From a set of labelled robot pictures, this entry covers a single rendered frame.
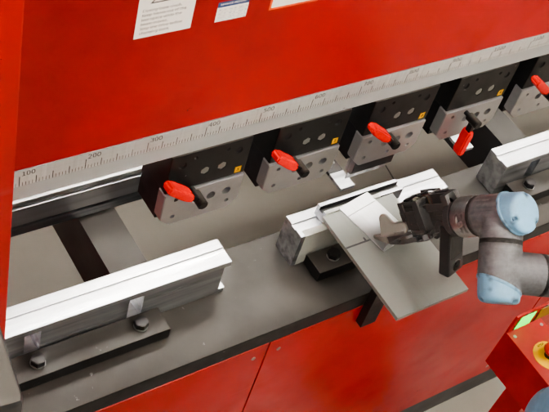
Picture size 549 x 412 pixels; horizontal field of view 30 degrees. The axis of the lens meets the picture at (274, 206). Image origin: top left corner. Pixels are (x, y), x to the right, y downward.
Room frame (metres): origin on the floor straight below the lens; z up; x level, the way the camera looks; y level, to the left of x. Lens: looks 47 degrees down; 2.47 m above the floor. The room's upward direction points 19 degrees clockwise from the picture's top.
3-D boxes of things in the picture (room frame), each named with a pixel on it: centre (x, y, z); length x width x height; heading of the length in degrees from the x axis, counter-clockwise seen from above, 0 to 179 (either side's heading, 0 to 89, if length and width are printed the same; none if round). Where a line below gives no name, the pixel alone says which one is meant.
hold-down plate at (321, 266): (1.46, -0.22, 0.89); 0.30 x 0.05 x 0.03; 136
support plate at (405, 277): (1.37, -0.25, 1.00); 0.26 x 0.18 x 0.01; 46
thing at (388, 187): (1.49, -0.16, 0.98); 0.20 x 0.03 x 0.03; 136
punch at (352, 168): (1.48, -0.15, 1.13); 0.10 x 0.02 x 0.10; 136
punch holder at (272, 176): (1.31, 0.01, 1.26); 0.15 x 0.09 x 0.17; 136
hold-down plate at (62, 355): (1.00, 0.23, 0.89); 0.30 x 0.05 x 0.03; 136
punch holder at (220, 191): (1.17, 0.15, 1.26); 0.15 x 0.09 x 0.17; 136
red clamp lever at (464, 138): (1.54, -0.30, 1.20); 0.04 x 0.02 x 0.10; 46
